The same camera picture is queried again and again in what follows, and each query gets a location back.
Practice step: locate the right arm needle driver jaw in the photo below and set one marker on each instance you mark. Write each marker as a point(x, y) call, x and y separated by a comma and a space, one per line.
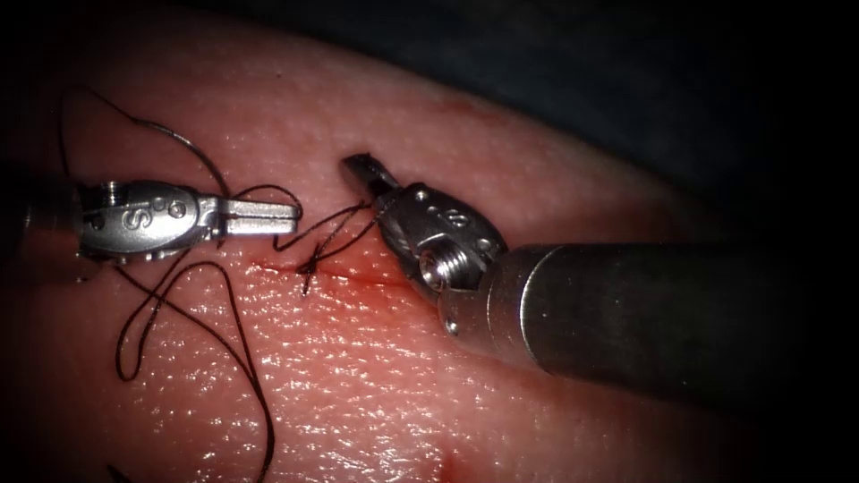
point(384, 176)
point(362, 176)

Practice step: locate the tissue pad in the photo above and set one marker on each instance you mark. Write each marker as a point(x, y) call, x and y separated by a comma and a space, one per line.
point(349, 376)

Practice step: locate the dark left arm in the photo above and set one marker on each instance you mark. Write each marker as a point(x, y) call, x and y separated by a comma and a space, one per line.
point(50, 218)

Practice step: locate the left arm needle driver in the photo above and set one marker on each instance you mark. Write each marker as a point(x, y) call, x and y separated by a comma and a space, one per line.
point(144, 218)

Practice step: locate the black thread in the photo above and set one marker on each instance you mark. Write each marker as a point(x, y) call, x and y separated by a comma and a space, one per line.
point(231, 315)

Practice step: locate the dark blue-green cloth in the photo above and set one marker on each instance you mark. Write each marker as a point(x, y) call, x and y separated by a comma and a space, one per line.
point(604, 80)

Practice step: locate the dark right arm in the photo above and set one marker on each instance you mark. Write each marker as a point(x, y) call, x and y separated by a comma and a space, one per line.
point(637, 315)

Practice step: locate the right arm needle driver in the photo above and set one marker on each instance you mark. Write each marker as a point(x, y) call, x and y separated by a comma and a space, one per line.
point(436, 225)

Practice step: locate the left arm needle driver jaw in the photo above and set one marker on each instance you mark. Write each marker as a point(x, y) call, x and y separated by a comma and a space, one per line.
point(262, 225)
point(265, 208)

